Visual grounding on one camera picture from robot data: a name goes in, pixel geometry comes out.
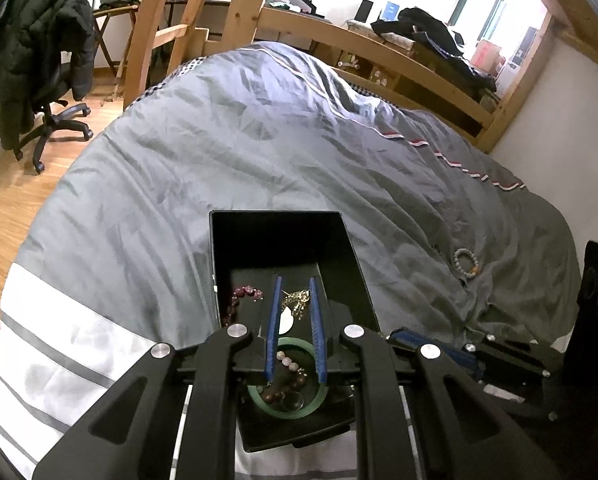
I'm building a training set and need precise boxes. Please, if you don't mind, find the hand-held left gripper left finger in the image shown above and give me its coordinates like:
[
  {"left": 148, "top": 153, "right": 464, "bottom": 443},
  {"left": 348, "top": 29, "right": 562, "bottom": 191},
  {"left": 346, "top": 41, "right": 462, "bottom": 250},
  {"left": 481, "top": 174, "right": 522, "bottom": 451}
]
[{"left": 32, "top": 275, "right": 285, "bottom": 480}]

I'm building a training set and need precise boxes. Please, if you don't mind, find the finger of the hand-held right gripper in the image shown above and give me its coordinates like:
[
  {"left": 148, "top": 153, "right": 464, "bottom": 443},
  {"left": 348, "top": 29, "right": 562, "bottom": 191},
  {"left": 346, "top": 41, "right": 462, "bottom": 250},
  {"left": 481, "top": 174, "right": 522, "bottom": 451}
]
[{"left": 389, "top": 328, "right": 486, "bottom": 381}]

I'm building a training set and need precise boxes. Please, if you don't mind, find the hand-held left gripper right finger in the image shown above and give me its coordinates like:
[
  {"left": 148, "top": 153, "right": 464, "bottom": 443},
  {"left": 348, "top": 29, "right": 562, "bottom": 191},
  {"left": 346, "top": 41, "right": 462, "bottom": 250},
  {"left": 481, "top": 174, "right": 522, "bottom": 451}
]
[{"left": 309, "top": 276, "right": 564, "bottom": 480}]

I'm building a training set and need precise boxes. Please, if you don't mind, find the green jade bangle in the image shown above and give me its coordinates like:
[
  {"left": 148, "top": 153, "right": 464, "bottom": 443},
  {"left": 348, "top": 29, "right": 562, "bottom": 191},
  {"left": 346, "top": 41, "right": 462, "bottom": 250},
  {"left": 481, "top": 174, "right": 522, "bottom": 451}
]
[{"left": 246, "top": 337, "right": 330, "bottom": 418}]

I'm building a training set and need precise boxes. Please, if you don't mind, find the brown and pink bead bracelet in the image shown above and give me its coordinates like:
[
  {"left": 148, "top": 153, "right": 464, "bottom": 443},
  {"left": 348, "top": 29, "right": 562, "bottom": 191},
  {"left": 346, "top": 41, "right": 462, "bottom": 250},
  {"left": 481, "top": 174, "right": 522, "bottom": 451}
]
[{"left": 256, "top": 350, "right": 310, "bottom": 406}]

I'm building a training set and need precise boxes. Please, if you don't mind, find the gold chain bracelet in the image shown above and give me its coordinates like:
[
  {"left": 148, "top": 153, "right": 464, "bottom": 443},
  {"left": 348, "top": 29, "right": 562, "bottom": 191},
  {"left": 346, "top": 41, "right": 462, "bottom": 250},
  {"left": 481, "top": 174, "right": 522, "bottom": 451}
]
[{"left": 281, "top": 287, "right": 314, "bottom": 318}]

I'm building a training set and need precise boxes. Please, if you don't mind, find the dark red bead bracelet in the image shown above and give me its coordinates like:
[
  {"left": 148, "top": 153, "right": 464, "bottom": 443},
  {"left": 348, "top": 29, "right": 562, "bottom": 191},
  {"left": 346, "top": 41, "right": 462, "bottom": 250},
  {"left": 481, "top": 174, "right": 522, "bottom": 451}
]
[{"left": 221, "top": 285, "right": 265, "bottom": 328}]

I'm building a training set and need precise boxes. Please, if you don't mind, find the black box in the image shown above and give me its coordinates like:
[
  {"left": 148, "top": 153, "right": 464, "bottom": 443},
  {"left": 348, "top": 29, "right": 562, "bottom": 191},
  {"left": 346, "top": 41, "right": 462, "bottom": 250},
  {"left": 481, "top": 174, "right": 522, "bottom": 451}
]
[{"left": 208, "top": 210, "right": 382, "bottom": 453}]

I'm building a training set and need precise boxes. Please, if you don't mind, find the grey bead bracelet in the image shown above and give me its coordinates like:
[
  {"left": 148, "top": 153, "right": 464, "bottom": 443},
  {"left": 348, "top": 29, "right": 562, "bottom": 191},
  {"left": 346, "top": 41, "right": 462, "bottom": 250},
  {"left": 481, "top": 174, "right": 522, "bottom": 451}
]
[{"left": 453, "top": 247, "right": 481, "bottom": 278}]

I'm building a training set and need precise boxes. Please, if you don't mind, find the grey striped duvet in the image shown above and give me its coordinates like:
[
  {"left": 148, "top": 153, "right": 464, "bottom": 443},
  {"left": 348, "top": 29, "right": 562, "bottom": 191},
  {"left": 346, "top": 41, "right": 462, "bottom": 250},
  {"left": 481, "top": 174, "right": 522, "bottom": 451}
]
[{"left": 0, "top": 40, "right": 582, "bottom": 480}]

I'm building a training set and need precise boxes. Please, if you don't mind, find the checkered mattress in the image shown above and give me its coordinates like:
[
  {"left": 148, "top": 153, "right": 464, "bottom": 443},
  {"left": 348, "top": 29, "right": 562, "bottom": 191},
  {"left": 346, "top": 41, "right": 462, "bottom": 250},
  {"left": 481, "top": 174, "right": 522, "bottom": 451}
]
[{"left": 144, "top": 57, "right": 205, "bottom": 96}]

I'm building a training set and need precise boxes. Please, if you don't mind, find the black office chair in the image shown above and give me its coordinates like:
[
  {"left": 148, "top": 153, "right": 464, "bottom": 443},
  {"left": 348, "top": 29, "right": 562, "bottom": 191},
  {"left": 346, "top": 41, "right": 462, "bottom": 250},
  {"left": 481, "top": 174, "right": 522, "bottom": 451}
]
[{"left": 14, "top": 50, "right": 95, "bottom": 173}]

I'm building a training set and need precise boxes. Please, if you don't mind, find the pink box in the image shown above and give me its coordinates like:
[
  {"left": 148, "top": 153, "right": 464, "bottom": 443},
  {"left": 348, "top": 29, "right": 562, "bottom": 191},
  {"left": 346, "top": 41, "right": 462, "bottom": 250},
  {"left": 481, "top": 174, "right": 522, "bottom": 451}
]
[{"left": 471, "top": 40, "right": 502, "bottom": 68}]

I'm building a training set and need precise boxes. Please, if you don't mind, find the pile of dark clothes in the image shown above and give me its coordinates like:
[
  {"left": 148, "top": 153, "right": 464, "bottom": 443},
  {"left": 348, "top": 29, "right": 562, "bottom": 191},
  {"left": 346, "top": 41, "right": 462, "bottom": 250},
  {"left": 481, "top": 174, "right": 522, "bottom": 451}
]
[{"left": 371, "top": 7, "right": 497, "bottom": 91}]

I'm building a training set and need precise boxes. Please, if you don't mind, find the computer desk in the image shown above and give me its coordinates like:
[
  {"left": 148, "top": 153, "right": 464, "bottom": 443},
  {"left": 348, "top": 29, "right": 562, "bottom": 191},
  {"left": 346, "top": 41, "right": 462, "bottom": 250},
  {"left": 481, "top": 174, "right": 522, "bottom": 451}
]
[{"left": 165, "top": 0, "right": 332, "bottom": 41}]

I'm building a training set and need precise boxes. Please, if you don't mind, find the wooden folding table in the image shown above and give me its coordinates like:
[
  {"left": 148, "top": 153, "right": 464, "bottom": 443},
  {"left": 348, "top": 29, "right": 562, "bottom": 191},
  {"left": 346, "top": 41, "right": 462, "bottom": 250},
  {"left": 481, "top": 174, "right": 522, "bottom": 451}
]
[{"left": 93, "top": 2, "right": 140, "bottom": 96}]

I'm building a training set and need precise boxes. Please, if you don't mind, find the black puffer jacket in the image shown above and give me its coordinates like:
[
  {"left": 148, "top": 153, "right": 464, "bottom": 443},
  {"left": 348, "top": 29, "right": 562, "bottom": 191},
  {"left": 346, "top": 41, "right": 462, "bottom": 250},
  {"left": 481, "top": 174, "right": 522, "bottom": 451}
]
[{"left": 0, "top": 0, "right": 97, "bottom": 151}]

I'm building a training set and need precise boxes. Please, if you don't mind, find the wooden bed frame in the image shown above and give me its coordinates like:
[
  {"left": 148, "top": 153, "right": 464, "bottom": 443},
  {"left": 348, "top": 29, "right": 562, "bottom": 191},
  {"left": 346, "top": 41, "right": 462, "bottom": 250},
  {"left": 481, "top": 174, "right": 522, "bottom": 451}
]
[{"left": 124, "top": 0, "right": 598, "bottom": 156}]

